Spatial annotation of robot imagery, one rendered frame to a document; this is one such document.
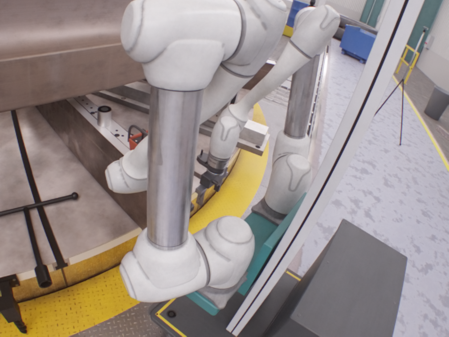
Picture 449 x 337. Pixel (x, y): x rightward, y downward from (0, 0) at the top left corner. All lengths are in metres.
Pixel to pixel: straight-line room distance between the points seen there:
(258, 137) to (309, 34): 1.55
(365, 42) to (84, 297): 10.01
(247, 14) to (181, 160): 0.30
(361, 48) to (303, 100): 9.29
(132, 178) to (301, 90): 0.73
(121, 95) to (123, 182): 1.96
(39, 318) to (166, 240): 1.21
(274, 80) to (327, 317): 0.80
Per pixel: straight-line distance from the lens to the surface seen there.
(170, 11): 0.50
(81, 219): 1.74
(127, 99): 2.78
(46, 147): 2.27
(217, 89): 0.72
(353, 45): 10.57
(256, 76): 3.57
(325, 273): 1.08
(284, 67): 1.07
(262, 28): 0.59
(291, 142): 1.33
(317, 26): 1.03
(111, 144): 1.61
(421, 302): 2.69
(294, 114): 1.29
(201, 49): 0.52
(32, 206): 1.80
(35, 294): 1.84
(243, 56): 0.60
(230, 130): 1.17
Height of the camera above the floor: 1.60
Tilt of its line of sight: 35 degrees down
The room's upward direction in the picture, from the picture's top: 15 degrees clockwise
